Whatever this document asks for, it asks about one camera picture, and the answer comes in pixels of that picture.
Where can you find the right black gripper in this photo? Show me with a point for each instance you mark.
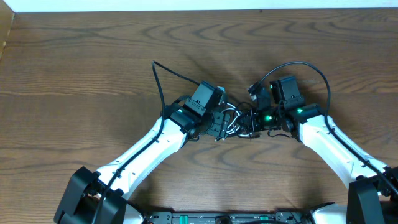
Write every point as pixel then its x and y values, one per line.
pixel 245 121

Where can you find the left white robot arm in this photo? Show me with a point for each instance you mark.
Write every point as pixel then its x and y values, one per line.
pixel 102 196

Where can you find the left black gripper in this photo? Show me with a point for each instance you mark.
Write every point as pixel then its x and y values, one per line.
pixel 222 127

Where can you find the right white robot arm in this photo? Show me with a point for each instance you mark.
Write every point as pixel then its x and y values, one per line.
pixel 371 184

